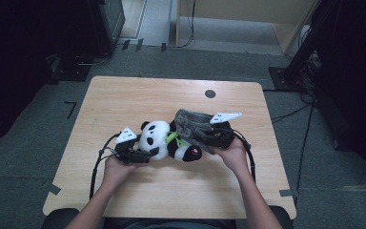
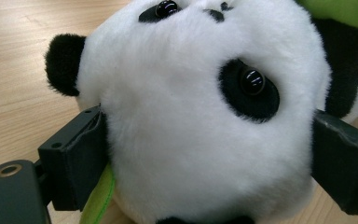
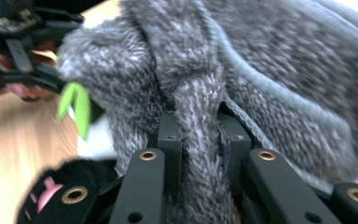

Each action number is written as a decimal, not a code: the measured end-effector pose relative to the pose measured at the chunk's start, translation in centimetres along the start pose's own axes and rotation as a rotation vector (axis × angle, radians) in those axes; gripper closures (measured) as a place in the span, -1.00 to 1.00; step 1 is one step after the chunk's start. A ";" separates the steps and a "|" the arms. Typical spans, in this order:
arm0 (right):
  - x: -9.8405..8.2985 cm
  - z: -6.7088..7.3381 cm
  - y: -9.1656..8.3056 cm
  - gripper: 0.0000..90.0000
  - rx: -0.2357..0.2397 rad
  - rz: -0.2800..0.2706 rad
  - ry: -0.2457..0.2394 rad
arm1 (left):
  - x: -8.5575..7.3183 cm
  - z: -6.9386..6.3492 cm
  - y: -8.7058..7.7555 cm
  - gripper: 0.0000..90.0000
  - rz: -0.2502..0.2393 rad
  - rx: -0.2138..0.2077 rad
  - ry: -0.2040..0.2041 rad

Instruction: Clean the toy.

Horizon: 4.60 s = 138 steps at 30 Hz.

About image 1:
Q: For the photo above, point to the light wooden cabinet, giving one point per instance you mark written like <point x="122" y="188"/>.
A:
<point x="235" y="9"/>

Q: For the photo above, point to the dark curtain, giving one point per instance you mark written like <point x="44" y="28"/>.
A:
<point x="12" y="63"/>
<point x="362" y="79"/>

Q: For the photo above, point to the panda plush toy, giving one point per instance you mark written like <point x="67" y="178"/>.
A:
<point x="155" y="136"/>

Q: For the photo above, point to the black floor base plate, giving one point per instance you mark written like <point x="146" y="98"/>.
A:
<point x="73" y="72"/>

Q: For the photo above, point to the grey tape strip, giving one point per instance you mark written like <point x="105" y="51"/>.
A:
<point x="287" y="192"/>
<point x="53" y="189"/>

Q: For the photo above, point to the black round table grommet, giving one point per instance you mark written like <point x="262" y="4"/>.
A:
<point x="210" y="93"/>

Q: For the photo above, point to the person's right hand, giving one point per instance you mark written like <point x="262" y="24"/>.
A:
<point x="235" y="156"/>

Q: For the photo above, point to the black metal stand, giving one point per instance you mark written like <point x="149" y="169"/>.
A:
<point x="281" y="79"/>

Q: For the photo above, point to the grey fluffy cloth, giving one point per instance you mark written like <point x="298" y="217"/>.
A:
<point x="190" y="124"/>

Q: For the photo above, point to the dark floor tape piece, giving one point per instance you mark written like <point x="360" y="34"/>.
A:
<point x="163" y="47"/>
<point x="139" y="44"/>
<point x="126" y="44"/>

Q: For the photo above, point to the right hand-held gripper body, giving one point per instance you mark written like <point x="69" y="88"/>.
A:
<point x="225" y="135"/>

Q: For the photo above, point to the black equipment cabinet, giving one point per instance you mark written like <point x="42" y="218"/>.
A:
<point x="108" y="19"/>

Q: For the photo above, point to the person's left hand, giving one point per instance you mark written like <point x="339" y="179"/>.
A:
<point x="117" y="171"/>

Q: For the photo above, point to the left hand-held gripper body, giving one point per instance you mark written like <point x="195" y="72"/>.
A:
<point x="130" y="154"/>

